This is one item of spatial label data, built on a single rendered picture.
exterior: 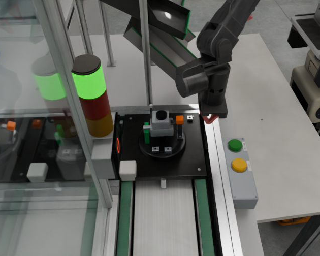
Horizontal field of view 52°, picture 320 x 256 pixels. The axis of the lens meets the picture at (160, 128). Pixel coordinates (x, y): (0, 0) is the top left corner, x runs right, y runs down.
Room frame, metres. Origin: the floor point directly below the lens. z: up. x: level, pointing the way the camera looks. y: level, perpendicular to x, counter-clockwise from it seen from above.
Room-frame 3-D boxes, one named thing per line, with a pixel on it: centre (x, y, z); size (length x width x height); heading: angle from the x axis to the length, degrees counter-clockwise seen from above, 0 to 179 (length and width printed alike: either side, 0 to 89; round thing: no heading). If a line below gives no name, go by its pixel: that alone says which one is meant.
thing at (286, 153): (0.84, -0.18, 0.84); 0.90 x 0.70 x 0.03; 6
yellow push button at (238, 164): (0.52, -0.22, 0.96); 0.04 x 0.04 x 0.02
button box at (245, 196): (0.52, -0.22, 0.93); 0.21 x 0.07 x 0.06; 179
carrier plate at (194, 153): (0.60, -0.01, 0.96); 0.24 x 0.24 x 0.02; 89
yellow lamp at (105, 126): (0.42, 0.11, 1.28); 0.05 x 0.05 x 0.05
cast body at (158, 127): (0.60, 0.00, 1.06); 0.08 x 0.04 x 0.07; 90
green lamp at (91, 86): (0.42, 0.11, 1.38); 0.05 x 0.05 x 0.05
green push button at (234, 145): (0.59, -0.22, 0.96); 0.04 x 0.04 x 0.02
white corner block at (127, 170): (0.51, 0.09, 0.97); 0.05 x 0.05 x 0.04; 89
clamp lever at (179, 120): (0.60, -0.05, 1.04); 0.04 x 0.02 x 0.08; 89
